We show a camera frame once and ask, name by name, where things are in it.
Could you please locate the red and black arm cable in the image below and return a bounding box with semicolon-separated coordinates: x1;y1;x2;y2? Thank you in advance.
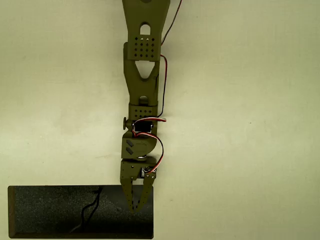
157;0;183;118

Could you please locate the white red black servo cable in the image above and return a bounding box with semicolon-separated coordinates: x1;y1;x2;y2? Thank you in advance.
130;116;168;174

